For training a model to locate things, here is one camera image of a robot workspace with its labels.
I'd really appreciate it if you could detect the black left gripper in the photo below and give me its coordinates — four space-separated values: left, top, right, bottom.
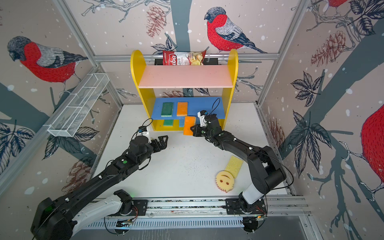
137 134 169 166

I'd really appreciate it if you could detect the orange sponge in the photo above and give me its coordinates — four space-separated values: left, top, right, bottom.
183 116 196 136

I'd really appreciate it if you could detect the blue sponge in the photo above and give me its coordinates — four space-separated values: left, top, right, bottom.
179 118 185 128

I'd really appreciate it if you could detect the pale yellow sponge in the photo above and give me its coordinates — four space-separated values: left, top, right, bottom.
177 102 188 117

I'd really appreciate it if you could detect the light green sponge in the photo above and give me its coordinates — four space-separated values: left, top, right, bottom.
163 120 174 127

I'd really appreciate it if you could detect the dark green sponge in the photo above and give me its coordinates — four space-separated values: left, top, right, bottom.
161 102 174 118

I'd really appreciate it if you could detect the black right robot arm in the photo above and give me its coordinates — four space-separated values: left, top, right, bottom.
190 110 287 216

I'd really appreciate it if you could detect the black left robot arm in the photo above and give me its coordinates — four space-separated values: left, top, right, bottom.
31 136 169 240

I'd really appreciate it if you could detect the yellow shelf with coloured boards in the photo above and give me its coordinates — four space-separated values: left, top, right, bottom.
131 50 239 131

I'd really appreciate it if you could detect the yellow sponge right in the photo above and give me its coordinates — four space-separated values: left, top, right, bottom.
225 156 244 179

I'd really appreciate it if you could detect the yellow smiley face sponge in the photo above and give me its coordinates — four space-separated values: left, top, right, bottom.
216 171 235 193

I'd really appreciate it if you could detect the red cassava chips bag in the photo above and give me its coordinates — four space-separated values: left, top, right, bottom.
163 51 206 66

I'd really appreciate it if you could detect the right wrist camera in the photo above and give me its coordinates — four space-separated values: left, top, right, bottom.
198 110 207 127

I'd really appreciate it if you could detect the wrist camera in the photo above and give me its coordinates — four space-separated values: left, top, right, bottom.
198 110 207 127
138 126 150 138

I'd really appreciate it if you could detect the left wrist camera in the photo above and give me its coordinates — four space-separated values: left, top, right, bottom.
138 126 150 138

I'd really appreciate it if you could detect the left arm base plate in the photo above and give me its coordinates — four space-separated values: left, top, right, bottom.
108 199 149 218

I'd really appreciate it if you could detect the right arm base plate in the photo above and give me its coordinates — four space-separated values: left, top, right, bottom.
223 199 268 216

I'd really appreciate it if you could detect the white wire mesh basket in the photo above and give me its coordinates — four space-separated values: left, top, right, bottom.
48 73 110 137

